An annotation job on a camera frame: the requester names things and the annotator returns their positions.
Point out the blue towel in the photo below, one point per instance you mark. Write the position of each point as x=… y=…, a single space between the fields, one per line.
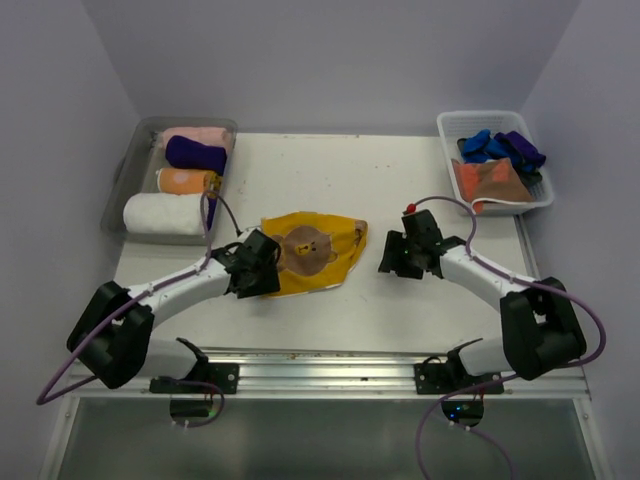
x=481 y=148

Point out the brown orange towel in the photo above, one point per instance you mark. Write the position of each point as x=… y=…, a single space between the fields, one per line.
x=492 y=182

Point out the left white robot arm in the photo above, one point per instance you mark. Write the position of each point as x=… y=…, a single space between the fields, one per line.
x=113 y=337

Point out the orange rolled towel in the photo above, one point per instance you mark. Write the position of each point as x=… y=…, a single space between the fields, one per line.
x=187 y=181

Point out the dark green towel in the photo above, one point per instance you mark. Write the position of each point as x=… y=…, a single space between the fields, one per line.
x=530 y=179

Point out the aluminium mounting rail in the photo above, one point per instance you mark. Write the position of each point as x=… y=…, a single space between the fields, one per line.
x=308 y=374

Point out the grey plastic tray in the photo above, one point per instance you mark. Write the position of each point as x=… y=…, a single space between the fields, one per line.
x=137 y=174

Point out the pink rolled towel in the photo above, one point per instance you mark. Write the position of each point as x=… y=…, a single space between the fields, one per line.
x=210 y=136

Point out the purple towel in basket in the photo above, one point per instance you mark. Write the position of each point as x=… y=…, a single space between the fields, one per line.
x=525 y=157

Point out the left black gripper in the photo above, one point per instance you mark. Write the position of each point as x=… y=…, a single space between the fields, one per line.
x=268 y=284

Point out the white plastic basket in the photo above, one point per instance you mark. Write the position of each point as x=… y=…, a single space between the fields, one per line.
x=457 y=125

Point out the yellow bear towel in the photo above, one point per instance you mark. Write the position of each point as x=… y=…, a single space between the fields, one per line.
x=318 y=251

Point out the white rolled towel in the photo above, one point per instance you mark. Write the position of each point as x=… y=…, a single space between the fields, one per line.
x=165 y=214

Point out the purple rolled towel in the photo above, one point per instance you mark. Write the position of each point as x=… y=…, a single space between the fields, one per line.
x=184 y=153

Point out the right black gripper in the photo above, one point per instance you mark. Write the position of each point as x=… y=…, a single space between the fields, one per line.
x=391 y=259

